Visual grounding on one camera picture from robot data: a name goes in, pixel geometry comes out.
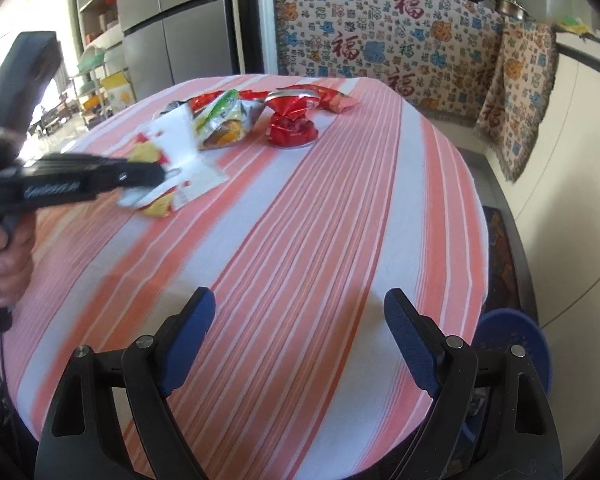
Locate green yellow snack bag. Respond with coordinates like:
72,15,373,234
192,89,266,152

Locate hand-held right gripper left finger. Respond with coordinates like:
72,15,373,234
34,286,217,480

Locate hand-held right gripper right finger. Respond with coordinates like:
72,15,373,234
384,287,563,480

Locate wall shelf cabinet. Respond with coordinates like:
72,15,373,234
75,0,123,56

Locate yellow red snack wrapper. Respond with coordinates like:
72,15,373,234
117,132,176,218

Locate blue trash bin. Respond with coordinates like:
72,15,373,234
467,309,553,461

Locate small printed cloth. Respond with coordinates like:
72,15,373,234
474,22,561,184

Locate person's left hand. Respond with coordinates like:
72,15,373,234
0,210,37,311

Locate yellow green packages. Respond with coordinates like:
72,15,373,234
555,15,598,41

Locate black door frame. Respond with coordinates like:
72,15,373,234
228,0,263,78

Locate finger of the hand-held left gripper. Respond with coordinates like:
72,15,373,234
92,154,167,200

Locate white storage rack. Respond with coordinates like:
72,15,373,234
70,45,111,128

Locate crushed red can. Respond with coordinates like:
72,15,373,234
265,89,320,150

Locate patterned floor mat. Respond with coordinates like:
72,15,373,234
480,205,523,311

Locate steel pot with lid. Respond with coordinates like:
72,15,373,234
495,0,536,23

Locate grey refrigerator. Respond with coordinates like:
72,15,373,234
115,0,241,108

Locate large printed blanket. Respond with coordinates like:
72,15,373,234
271,0,506,128

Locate long red wrapper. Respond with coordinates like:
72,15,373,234
300,85,361,113

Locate yellow cardboard box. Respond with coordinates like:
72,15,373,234
101,71,132,111

